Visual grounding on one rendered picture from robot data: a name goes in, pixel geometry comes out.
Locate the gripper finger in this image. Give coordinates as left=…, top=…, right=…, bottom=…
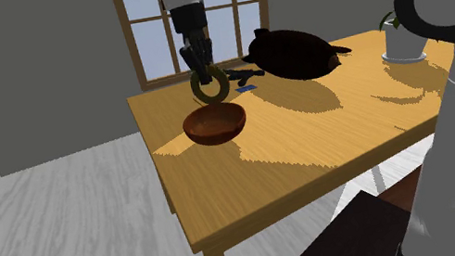
left=194, top=28, right=221, bottom=86
left=175, top=31, right=209, bottom=89

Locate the small blue card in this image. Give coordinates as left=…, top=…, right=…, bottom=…
left=234, top=83, right=259, bottom=96

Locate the wooden framed window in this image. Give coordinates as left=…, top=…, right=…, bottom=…
left=109, top=0, right=284, bottom=96

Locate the brown wooden bowl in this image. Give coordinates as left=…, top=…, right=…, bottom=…
left=180, top=98, right=252, bottom=151

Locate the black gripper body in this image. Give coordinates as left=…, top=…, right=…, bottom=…
left=168, top=1, right=210, bottom=37

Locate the wooden table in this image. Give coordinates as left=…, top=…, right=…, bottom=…
left=120, top=17, right=455, bottom=256

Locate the dark robot stand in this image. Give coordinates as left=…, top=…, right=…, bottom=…
left=258, top=165, right=437, bottom=256

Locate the black pistol-shaped tool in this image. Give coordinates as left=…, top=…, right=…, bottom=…
left=222, top=62, right=268, bottom=91

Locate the dark brown cat figure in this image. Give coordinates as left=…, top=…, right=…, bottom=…
left=237, top=13, right=357, bottom=91

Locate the olive green ring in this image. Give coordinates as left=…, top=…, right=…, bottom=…
left=187, top=61, right=234, bottom=109

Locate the green plant in white pot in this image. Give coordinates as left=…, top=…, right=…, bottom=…
left=364, top=0, right=431, bottom=70

